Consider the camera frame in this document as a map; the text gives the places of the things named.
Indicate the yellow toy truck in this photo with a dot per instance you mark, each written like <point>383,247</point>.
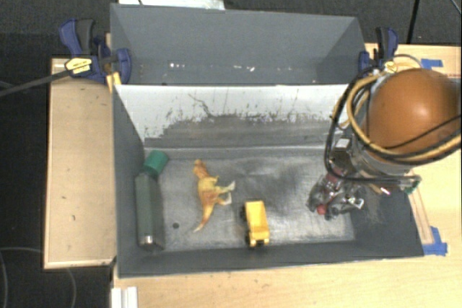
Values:
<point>257,221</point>

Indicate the yellow orange toy dinosaur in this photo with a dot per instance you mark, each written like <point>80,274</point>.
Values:
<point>208,191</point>

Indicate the grey metal bin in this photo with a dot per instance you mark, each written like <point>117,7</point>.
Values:
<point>231,47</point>

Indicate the pale wood flat board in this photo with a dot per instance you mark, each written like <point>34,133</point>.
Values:
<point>81,169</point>

